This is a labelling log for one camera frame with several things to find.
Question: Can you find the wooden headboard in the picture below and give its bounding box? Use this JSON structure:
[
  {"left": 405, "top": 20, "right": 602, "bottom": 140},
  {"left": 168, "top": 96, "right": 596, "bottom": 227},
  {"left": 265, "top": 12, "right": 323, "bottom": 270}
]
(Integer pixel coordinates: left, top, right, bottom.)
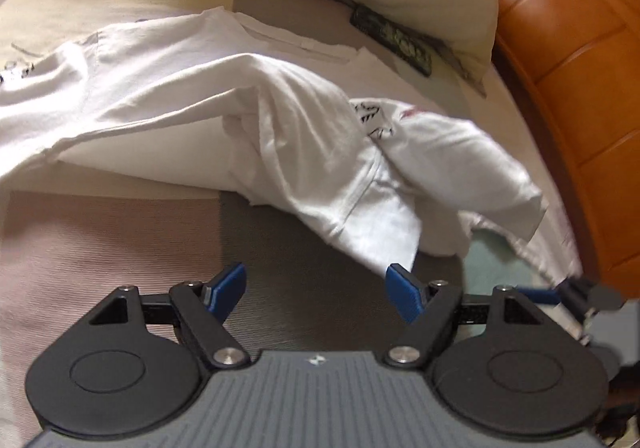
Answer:
[{"left": 460, "top": 0, "right": 640, "bottom": 299}]

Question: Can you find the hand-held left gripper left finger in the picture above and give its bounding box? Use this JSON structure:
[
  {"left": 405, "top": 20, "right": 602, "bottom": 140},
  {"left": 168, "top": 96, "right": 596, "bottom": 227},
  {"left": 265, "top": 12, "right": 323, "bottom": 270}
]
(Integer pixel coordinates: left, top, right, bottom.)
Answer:
[{"left": 90, "top": 263, "right": 251, "bottom": 370}]

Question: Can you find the white printed t-shirt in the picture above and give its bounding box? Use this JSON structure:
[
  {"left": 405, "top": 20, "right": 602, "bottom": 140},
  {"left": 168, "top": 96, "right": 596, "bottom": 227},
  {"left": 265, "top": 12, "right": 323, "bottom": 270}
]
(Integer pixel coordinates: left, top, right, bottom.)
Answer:
[{"left": 0, "top": 6, "right": 581, "bottom": 279}]

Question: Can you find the phone with green case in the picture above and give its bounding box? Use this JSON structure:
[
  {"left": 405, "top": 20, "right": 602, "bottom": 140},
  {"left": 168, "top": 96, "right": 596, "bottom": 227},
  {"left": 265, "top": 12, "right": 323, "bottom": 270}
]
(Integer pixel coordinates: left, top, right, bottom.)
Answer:
[{"left": 349, "top": 5, "right": 433, "bottom": 77}]

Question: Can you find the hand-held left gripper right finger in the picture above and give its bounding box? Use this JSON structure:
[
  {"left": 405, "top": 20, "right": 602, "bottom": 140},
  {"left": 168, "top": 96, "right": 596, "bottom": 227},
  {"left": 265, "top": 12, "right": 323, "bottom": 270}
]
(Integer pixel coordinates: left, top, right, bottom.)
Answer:
[{"left": 384, "top": 264, "right": 540, "bottom": 371}]

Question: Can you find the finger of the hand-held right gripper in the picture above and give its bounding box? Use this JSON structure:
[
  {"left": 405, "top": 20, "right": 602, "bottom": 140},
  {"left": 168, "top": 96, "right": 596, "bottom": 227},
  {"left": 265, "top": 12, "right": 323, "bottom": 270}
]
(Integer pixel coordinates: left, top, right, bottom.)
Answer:
[{"left": 515, "top": 279, "right": 623, "bottom": 316}]

